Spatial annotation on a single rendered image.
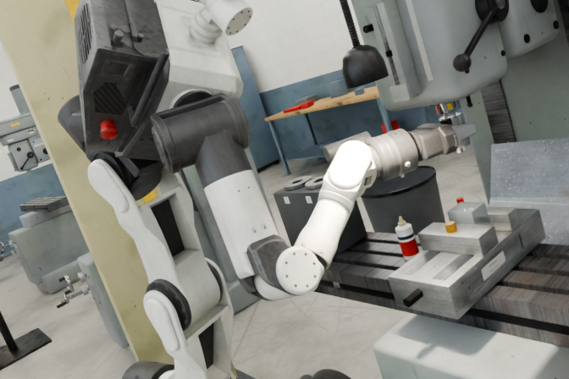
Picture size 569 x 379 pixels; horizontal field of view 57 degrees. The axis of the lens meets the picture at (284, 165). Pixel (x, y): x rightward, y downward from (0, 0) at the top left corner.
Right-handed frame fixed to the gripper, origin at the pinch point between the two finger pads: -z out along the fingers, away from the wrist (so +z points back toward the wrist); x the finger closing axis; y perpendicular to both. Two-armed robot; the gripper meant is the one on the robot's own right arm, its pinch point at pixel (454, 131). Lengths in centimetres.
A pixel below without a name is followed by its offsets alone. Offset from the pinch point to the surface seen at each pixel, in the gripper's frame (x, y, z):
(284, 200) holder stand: 54, 14, 29
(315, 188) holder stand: 43.4, 11.5, 20.9
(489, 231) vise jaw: -6.7, 19.9, 1.8
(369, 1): -5.0, -29.2, 12.5
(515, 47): -5.6, -12.7, -13.8
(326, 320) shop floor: 186, 123, 5
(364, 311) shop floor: 177, 123, -17
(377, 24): -4.7, -24.8, 12.2
